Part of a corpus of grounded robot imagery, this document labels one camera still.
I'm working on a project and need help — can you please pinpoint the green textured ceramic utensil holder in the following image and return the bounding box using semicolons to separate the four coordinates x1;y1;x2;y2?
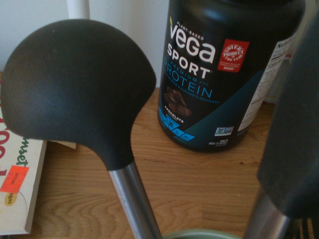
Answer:
161;228;244;239

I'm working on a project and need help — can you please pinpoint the black Vega protein powder tub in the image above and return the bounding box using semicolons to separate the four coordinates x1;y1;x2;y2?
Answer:
157;0;306;153

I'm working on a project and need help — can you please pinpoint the white cookbook orange sticker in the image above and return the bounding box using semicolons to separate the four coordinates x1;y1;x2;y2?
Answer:
0;72;48;236

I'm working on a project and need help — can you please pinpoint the black slotted utensil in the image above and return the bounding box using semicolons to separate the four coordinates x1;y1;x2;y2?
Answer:
284;218;319;239

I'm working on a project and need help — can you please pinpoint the black ladle steel handle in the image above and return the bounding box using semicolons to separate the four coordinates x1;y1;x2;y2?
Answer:
0;18;164;239

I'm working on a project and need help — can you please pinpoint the white vertical post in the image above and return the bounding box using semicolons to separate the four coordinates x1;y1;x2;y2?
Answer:
66;0;90;23

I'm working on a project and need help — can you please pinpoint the dark grey utensil steel handle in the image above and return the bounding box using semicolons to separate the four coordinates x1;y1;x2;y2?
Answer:
243;0;319;239

